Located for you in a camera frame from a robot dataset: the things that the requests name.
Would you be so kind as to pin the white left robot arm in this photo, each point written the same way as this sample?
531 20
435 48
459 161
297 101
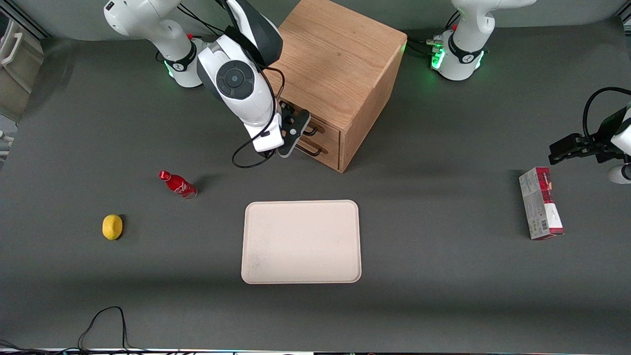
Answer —
466 49

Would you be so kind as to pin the yellow lemon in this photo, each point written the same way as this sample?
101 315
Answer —
112 227

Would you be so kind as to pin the oak wooden drawer cabinet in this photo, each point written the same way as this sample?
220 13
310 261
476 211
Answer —
340 54

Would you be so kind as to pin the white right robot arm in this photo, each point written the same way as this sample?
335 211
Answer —
236 79

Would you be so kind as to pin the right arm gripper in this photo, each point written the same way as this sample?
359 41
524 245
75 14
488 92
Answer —
285 109

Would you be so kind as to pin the wooden drawer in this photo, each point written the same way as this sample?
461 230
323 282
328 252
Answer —
333 158
331 138

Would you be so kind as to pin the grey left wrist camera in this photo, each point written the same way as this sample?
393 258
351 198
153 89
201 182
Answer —
616 174

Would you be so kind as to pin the beige plastic bin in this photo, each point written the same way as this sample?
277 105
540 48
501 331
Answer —
17 79

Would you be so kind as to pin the grey and red carton box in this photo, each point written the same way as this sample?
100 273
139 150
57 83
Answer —
540 207

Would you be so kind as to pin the beige rectangular tray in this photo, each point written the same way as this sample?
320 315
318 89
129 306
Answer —
300 241

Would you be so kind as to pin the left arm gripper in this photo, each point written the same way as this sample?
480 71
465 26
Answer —
604 138

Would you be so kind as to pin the aluminium frame rail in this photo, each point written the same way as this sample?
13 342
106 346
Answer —
32 22
625 19

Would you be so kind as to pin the red cola bottle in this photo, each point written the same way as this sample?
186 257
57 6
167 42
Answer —
177 185

